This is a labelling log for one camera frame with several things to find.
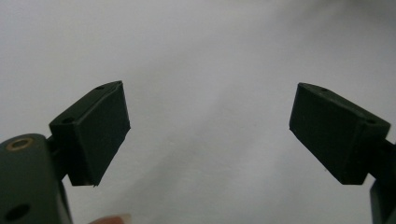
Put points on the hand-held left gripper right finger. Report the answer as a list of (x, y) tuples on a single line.
[(336, 133)]

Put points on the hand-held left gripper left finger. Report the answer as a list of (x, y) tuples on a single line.
[(93, 133)]

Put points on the white table sheet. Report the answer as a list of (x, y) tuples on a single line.
[(205, 93)]

